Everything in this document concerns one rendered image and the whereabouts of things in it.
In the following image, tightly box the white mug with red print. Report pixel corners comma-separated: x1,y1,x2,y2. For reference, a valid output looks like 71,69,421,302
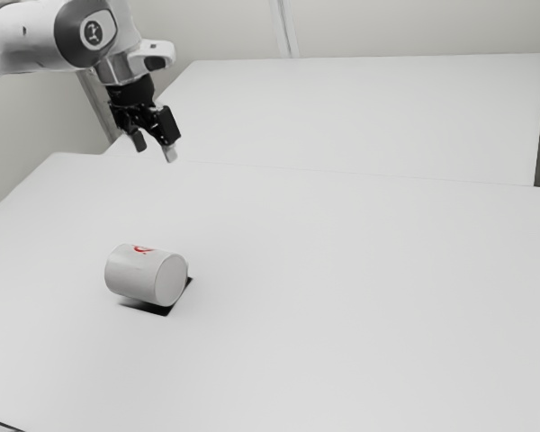
103,243,189,308

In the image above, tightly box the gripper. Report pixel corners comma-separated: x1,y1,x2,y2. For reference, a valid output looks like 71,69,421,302
104,75,182,164

